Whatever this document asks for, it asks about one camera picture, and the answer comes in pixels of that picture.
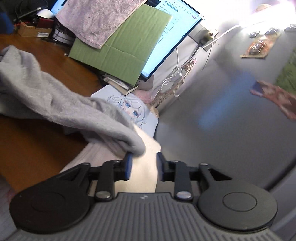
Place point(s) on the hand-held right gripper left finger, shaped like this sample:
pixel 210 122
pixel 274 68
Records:
pixel 128 165

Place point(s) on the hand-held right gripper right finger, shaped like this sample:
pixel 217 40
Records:
pixel 160 165

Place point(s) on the grey ribbed garment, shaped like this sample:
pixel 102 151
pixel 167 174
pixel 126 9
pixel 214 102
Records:
pixel 57 99

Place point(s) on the cream folded cloth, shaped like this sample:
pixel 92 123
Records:
pixel 143 166

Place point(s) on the anime printed mouse pad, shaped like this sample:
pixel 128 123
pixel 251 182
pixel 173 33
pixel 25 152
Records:
pixel 129 106

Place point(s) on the ornate framed mirror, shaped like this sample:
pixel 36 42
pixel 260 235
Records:
pixel 161 98

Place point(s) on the grey refrigerator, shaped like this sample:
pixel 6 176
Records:
pixel 231 139

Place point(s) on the green cardboard sheet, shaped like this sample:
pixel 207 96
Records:
pixel 120 53

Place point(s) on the computer monitor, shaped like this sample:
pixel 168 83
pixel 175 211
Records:
pixel 171 30

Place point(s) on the green poster with red banner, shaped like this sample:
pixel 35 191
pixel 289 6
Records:
pixel 277 97

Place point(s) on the white power adapter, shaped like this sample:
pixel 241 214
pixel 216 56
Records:
pixel 210 34

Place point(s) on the white round container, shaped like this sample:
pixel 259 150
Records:
pixel 62 36

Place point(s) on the lilac towel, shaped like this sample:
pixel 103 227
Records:
pixel 92 20

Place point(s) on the brown framed picture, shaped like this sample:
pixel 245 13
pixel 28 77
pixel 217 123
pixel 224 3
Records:
pixel 259 47

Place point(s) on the red box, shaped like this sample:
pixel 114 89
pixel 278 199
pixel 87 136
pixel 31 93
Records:
pixel 46 23

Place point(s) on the brown cardboard box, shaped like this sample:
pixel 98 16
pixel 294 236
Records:
pixel 30 30

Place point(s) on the white dome lamp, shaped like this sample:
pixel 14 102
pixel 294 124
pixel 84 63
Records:
pixel 46 14

